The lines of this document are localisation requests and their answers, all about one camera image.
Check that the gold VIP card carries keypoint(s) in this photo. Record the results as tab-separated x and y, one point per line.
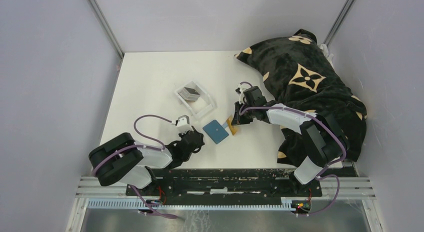
233	128

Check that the aluminium rail frame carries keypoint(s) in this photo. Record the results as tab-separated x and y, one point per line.
346	189

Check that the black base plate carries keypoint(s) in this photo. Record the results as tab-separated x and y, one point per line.
212	187

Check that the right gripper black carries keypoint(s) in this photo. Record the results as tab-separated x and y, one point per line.
238	119

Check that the blue leather card holder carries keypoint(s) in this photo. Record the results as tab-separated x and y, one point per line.
216	131

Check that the black blanket with beige flowers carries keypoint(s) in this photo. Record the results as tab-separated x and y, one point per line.
297	74

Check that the stack of cards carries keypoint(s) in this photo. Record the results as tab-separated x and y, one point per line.
189	94

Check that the clear plastic tray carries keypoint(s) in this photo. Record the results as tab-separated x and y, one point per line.
203	106

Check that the white crumpled cloth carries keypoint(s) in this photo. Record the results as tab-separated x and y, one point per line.
329	56

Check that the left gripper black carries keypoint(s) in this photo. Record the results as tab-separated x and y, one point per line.
202	142

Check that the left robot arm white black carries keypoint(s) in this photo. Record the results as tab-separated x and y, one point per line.
123	159

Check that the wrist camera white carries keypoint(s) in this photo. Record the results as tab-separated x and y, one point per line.
183	121
240	89

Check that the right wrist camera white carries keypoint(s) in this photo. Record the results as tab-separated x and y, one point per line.
240	89

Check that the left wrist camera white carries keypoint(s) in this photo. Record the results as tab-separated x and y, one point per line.
183	121

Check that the white slotted cable duct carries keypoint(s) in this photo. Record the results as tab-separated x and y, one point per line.
137	204

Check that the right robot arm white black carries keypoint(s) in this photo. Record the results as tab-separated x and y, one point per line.
323	139

